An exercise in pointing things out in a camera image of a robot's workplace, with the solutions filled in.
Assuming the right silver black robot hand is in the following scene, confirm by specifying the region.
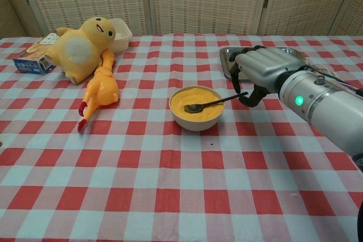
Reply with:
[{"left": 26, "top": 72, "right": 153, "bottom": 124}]
[{"left": 228, "top": 45, "right": 309, "bottom": 108}]

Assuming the dark metal spoon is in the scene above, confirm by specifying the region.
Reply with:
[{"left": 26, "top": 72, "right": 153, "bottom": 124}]
[{"left": 183, "top": 91, "right": 249, "bottom": 113}]

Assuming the yellow-orange powder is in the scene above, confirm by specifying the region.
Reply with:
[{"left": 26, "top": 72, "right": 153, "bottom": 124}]
[{"left": 170, "top": 86, "right": 224, "bottom": 120}]

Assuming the cream round bowl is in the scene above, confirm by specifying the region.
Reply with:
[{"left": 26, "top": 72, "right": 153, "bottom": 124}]
[{"left": 169, "top": 85, "right": 225, "bottom": 132}]

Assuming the stainless steel tray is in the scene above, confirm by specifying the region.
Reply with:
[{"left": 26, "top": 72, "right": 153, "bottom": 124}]
[{"left": 219, "top": 46, "right": 310, "bottom": 80}]

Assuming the woven folding screen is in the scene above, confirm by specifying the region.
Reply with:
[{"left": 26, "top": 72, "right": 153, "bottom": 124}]
[{"left": 0, "top": 0, "right": 363, "bottom": 40}]

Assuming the beige takeaway container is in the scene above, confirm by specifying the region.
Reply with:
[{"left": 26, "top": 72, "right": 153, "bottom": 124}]
[{"left": 107, "top": 18, "right": 133, "bottom": 53}]

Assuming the yellow rubber chicken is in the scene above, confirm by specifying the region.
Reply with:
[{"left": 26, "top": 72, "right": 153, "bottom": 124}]
[{"left": 78, "top": 48, "right": 120, "bottom": 134}]

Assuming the red white checkered tablecloth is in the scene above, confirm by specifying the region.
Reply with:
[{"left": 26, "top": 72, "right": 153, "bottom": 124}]
[{"left": 0, "top": 33, "right": 363, "bottom": 242}]

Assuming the yellow plush toy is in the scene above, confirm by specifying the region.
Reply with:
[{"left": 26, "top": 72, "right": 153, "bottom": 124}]
[{"left": 45, "top": 16, "right": 117, "bottom": 84}]

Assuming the orange blue biscuit box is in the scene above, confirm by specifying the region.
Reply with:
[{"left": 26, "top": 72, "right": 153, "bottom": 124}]
[{"left": 12, "top": 32, "right": 60, "bottom": 77}]

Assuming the right arm wiring cable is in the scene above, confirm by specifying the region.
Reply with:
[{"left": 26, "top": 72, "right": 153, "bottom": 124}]
[{"left": 307, "top": 65, "right": 363, "bottom": 97}]

